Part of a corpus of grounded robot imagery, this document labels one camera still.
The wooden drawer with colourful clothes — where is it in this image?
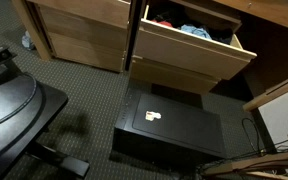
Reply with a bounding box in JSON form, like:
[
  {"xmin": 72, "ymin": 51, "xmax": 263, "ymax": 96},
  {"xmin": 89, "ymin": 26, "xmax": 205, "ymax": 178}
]
[{"xmin": 133, "ymin": 4, "xmax": 258, "ymax": 82}]

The plain wooden drawer front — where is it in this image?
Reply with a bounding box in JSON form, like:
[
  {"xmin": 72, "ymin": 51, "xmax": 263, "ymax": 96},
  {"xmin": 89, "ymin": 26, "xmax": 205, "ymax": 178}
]
[
  {"xmin": 38, "ymin": 5, "xmax": 129, "ymax": 52},
  {"xmin": 48, "ymin": 31, "xmax": 126, "ymax": 73}
]

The white label on safe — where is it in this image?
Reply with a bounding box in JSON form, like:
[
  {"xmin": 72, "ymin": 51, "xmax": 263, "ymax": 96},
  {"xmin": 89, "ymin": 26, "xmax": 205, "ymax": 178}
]
[{"xmin": 145, "ymin": 110, "xmax": 162, "ymax": 122}]

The black computer tower case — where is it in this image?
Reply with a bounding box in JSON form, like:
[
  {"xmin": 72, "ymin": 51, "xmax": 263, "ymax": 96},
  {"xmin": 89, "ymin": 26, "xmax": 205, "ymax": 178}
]
[{"xmin": 112, "ymin": 87, "xmax": 228, "ymax": 168}]

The red garment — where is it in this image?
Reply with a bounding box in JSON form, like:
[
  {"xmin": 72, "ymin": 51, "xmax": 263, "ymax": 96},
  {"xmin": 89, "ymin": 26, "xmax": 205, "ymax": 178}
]
[{"xmin": 150, "ymin": 18, "xmax": 174, "ymax": 29}]

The light blue garment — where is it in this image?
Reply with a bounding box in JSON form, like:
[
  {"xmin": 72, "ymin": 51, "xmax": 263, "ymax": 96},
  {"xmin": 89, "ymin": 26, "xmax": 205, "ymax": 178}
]
[{"xmin": 178, "ymin": 23, "xmax": 213, "ymax": 41}]

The black garment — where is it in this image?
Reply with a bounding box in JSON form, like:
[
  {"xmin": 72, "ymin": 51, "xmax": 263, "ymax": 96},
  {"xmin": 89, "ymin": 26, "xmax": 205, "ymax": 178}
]
[{"xmin": 147, "ymin": 1, "xmax": 235, "ymax": 46}]

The grey blue floor garment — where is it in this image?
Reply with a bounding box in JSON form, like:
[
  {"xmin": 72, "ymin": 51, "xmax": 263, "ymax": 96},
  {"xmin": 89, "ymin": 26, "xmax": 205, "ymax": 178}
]
[{"xmin": 21, "ymin": 30, "xmax": 36, "ymax": 51}]

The wooden desk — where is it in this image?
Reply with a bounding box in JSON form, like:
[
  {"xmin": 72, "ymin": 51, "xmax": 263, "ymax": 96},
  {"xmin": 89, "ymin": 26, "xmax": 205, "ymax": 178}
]
[{"xmin": 202, "ymin": 70, "xmax": 288, "ymax": 180}]

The black robot table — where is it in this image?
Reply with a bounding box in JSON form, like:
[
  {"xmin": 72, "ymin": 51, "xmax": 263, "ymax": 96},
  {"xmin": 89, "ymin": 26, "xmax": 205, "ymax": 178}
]
[{"xmin": 0, "ymin": 46, "xmax": 91, "ymax": 180}]

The looped black floor cable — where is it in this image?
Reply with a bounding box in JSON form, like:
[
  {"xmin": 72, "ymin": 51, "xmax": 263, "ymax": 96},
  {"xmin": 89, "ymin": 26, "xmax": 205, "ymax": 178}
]
[{"xmin": 241, "ymin": 117, "xmax": 262, "ymax": 156}]

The thin black table cable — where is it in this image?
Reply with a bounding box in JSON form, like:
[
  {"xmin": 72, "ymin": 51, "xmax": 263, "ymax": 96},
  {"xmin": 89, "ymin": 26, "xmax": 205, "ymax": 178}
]
[{"xmin": 0, "ymin": 73, "xmax": 38, "ymax": 132}]

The wooden bed frame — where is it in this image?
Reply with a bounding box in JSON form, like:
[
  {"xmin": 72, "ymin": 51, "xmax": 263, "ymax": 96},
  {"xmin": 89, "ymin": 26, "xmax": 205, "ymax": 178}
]
[{"xmin": 12, "ymin": 0, "xmax": 288, "ymax": 62}]

